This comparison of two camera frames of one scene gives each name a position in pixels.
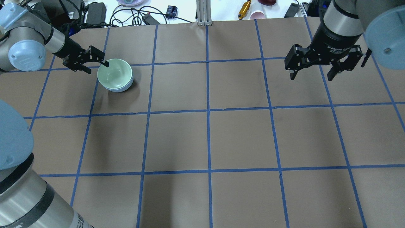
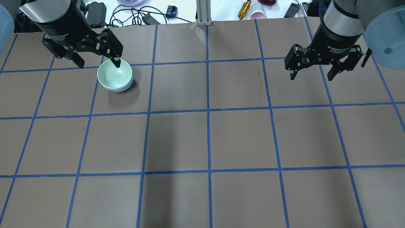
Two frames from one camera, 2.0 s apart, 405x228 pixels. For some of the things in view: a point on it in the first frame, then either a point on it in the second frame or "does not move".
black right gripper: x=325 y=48 does not move
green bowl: x=118 y=74 does not move
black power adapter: x=96 y=13 does not move
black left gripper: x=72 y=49 → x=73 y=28
